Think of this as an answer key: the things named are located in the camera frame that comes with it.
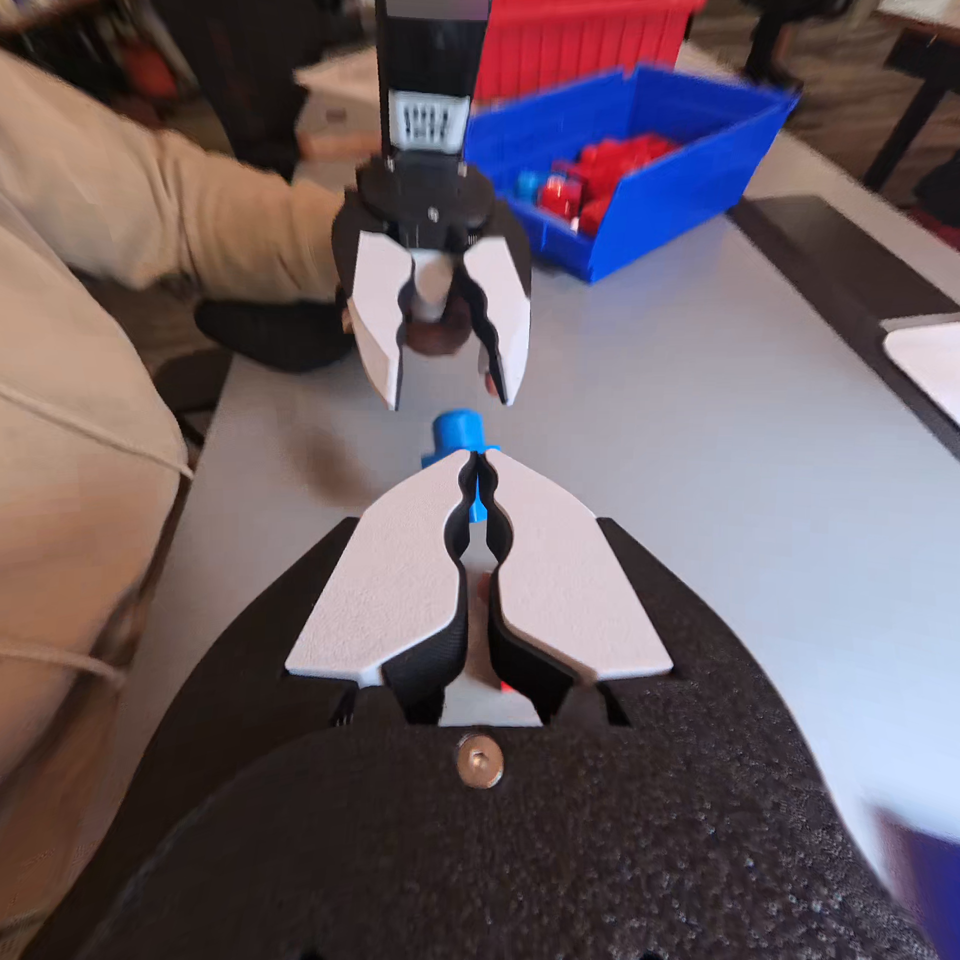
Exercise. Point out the red plastic bin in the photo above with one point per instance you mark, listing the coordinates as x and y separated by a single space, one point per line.
585 45

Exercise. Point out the blue plastic bin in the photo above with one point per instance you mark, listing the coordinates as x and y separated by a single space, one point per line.
697 150
930 885

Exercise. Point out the person's left forearm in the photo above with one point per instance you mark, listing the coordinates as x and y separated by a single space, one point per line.
225 210

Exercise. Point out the blue mega block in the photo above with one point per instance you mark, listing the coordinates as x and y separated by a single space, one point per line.
459 429

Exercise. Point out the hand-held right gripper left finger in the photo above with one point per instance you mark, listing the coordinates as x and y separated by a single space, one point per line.
390 585

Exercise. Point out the white document stand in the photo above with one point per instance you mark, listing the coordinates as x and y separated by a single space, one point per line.
930 360

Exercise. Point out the pile of mega blocks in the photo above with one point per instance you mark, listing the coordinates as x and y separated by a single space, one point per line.
607 176

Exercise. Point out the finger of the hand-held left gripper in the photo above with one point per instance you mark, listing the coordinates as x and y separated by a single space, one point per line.
375 315
504 315

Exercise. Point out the black armrest pad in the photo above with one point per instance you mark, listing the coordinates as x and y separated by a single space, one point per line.
277 337

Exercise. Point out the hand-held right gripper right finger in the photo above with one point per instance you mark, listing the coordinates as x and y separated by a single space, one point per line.
577 585

